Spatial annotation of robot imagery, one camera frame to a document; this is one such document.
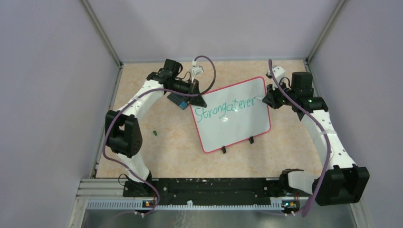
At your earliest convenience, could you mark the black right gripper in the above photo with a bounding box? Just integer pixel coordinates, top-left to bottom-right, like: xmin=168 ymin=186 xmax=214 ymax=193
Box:
xmin=263 ymin=79 xmax=297 ymax=110

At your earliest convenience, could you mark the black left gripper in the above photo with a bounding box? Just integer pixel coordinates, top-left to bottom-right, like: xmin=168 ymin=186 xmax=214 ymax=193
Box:
xmin=168 ymin=78 xmax=207 ymax=108

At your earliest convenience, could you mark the pink framed whiteboard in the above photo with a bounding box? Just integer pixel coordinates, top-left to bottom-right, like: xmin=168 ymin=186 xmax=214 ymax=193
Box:
xmin=190 ymin=76 xmax=271 ymax=153

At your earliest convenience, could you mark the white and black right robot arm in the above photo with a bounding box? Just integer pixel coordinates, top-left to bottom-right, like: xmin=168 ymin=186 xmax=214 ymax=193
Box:
xmin=262 ymin=70 xmax=370 ymax=206

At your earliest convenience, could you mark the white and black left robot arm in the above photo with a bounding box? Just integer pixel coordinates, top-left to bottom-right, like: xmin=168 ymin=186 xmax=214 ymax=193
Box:
xmin=102 ymin=59 xmax=200 ymax=196

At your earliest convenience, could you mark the light blue toy brick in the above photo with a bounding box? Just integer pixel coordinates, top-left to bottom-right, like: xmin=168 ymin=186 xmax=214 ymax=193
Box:
xmin=178 ymin=102 xmax=188 ymax=110

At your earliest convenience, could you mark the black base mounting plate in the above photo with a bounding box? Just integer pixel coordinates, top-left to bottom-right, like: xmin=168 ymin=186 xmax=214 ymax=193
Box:
xmin=122 ymin=178 xmax=308 ymax=206

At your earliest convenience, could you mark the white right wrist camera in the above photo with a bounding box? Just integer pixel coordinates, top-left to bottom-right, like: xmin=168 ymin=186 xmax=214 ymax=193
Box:
xmin=272 ymin=65 xmax=286 ymax=90

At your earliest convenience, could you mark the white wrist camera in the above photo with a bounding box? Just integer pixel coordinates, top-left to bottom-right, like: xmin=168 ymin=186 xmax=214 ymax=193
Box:
xmin=190 ymin=60 xmax=204 ymax=83
xmin=272 ymin=65 xmax=286 ymax=90

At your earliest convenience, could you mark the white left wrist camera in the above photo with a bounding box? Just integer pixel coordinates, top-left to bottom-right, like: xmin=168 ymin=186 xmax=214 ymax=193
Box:
xmin=190 ymin=60 xmax=204 ymax=83

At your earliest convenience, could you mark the white slotted cable duct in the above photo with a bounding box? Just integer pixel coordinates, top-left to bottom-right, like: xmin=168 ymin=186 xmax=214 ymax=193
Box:
xmin=86 ymin=199 xmax=284 ymax=210

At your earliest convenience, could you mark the aluminium frame rail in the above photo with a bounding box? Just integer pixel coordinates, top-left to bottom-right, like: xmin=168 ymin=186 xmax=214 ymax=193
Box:
xmin=76 ymin=178 xmax=124 ymax=199

